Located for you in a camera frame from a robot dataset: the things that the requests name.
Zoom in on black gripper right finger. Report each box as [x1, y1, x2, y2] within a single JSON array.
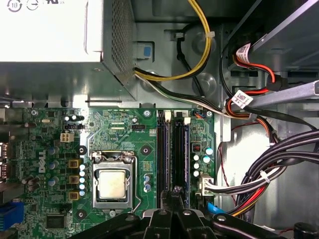
[[173, 185, 288, 239]]

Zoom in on yellow wire bundle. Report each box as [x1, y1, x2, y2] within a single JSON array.
[[134, 0, 216, 82]]

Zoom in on blue board port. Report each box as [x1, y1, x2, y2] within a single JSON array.
[[0, 201, 25, 232]]

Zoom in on red wires white labels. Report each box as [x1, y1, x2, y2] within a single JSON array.
[[224, 42, 289, 110]]

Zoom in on silver CPU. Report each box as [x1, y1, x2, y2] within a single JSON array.
[[98, 170, 127, 199]]

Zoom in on orange black wire bundle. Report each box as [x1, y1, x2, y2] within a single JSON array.
[[224, 98, 278, 146]]

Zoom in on grey power supply unit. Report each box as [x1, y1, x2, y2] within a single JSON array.
[[0, 0, 138, 102]]

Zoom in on white square board socket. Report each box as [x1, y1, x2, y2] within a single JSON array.
[[60, 131, 75, 143]]

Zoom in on black white green wire bundle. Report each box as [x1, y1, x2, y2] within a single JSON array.
[[134, 72, 252, 120]]

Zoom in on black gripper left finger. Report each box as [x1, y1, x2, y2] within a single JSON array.
[[66, 190, 176, 239]]

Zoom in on thin metal locking lever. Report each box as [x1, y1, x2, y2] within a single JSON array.
[[132, 155, 141, 214]]

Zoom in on black RAM slot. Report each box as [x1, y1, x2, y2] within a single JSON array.
[[157, 111, 165, 209], [173, 117, 182, 192]]

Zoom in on black PC case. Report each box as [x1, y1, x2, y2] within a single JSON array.
[[0, 0, 319, 239]]

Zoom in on grey metal drive cage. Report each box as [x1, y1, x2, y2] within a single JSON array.
[[225, 0, 319, 110]]

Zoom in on green motherboard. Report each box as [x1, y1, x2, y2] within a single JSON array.
[[0, 107, 216, 239]]

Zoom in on white board power connector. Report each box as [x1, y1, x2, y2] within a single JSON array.
[[198, 172, 215, 198]]

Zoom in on thick black cable bundle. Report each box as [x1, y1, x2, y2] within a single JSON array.
[[235, 128, 319, 209]]

